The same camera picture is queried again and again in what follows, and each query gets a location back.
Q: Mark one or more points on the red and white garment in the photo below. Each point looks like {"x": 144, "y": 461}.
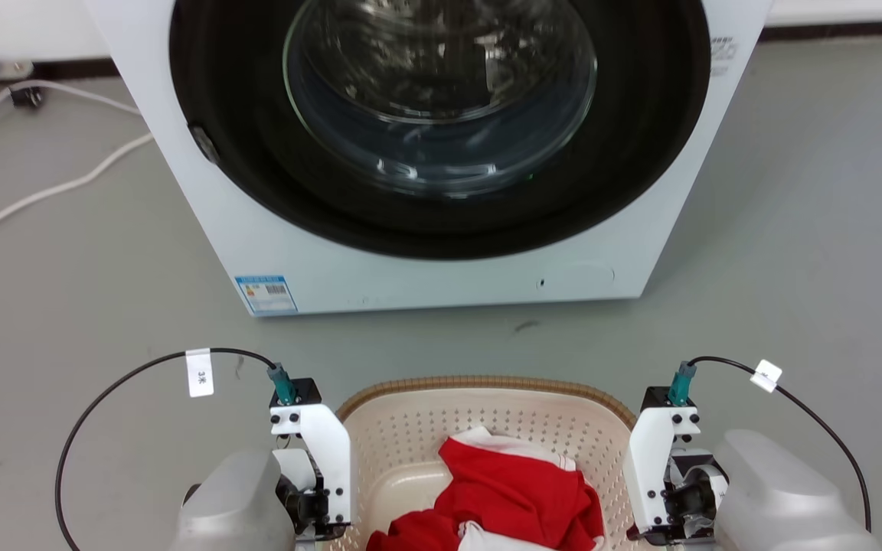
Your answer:
{"x": 517, "y": 490}

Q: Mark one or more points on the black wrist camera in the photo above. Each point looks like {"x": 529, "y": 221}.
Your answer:
{"x": 307, "y": 392}
{"x": 657, "y": 398}

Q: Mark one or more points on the grey printed washer sticker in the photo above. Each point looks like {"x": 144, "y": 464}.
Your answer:
{"x": 723, "y": 55}

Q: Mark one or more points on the black round washer door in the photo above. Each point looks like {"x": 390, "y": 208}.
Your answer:
{"x": 257, "y": 153}

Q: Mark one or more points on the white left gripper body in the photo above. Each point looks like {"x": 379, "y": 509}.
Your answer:
{"x": 330, "y": 459}

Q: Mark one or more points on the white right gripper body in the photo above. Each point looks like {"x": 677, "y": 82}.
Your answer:
{"x": 648, "y": 467}

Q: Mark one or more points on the white washer filter flap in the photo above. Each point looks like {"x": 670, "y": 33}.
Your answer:
{"x": 583, "y": 277}

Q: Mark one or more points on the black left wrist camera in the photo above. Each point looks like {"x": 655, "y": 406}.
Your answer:
{"x": 307, "y": 392}

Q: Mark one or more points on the black plug adapter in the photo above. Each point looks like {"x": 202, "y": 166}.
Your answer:
{"x": 26, "y": 96}

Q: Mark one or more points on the white front-load washing machine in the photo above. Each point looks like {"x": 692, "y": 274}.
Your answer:
{"x": 441, "y": 279}

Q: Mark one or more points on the beige perforated laundry basket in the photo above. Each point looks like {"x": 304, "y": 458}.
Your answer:
{"x": 410, "y": 436}

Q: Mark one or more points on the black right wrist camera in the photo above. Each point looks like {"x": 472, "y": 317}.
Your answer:
{"x": 657, "y": 398}

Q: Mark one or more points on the blue energy label sticker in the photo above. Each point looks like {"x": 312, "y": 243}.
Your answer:
{"x": 266, "y": 295}

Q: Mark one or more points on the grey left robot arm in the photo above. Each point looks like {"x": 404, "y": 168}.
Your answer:
{"x": 230, "y": 505}

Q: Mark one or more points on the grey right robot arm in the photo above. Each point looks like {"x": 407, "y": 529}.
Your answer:
{"x": 778, "y": 497}

